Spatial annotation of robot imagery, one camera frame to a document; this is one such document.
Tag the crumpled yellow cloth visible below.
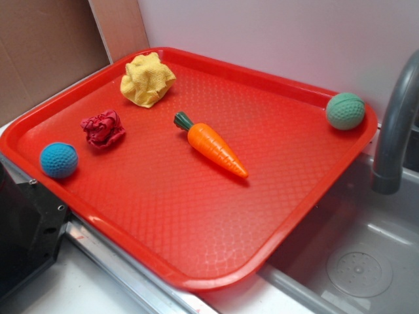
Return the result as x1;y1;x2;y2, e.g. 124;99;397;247
120;52;176;109

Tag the green dimpled ball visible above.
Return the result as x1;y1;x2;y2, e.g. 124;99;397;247
325;93;365;131

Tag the orange toy carrot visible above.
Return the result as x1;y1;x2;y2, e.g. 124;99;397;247
173;112;249;179

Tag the grey toy sink basin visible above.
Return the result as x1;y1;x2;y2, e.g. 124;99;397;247
259;156;418;313

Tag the grey toy faucet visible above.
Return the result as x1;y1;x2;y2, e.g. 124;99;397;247
371;51;418;195

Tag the crumpled red cloth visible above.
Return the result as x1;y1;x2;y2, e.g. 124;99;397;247
81;109;126;149

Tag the blue dimpled ball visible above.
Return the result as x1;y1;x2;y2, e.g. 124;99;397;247
39;142;79;179

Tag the brown cardboard panel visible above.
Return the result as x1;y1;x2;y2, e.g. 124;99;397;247
1;1;149;125

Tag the red plastic tray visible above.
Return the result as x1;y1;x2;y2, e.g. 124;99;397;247
1;48;377;291

